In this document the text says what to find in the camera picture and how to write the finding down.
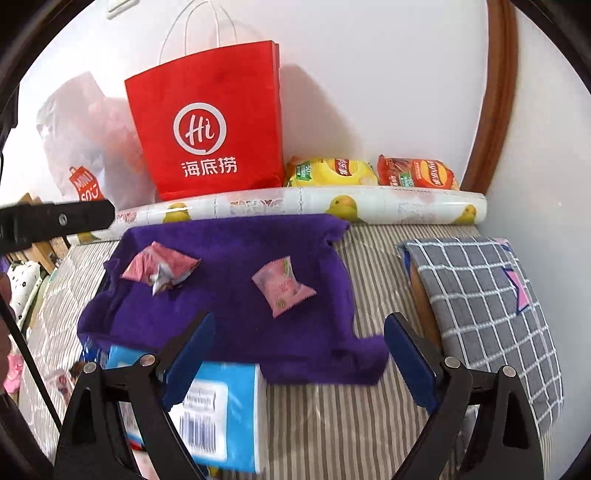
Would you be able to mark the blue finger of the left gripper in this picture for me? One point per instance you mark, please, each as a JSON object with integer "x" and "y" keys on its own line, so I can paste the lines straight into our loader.
{"x": 24, "y": 224}

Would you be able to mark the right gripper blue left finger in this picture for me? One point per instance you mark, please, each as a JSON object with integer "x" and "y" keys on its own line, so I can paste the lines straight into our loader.
{"x": 181, "y": 358}

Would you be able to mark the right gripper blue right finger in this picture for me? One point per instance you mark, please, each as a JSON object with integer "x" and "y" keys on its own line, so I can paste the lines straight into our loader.
{"x": 418, "y": 361}

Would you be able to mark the pink snack packet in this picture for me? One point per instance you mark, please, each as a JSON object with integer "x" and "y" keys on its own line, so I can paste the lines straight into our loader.
{"x": 160, "y": 268}

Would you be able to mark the pink white small candy packet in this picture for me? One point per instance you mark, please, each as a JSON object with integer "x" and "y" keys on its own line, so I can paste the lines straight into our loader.
{"x": 279, "y": 286}

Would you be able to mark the white spotted pillow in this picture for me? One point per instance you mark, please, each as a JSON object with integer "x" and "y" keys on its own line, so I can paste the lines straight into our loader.
{"x": 25, "y": 279}

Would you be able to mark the blue tissue box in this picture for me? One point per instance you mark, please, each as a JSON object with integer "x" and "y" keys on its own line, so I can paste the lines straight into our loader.
{"x": 222, "y": 419}

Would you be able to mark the grey checked fabric pouch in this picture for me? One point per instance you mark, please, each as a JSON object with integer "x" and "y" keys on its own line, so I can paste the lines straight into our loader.
{"x": 488, "y": 314}

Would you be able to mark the white Miniso plastic bag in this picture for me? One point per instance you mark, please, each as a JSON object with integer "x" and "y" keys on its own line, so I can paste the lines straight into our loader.
{"x": 92, "y": 146}

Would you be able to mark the purple towel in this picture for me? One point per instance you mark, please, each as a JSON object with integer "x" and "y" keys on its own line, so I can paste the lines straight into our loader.
{"x": 312, "y": 343}

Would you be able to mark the duck print wrapping roll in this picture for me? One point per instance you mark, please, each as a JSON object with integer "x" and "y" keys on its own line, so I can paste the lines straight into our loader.
{"x": 374, "y": 205}

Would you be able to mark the orange chips bag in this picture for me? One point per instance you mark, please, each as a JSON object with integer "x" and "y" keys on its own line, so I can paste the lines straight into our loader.
{"x": 415, "y": 173}

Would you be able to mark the red paper Haidilao bag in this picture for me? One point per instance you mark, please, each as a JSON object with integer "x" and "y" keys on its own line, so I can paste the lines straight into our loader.
{"x": 210, "y": 122}

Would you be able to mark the yellow chips bag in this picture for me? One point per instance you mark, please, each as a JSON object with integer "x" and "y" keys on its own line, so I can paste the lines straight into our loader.
{"x": 316, "y": 172}

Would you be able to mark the brown wooden door frame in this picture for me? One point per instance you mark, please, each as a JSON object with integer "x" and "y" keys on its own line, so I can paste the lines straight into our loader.
{"x": 498, "y": 99}

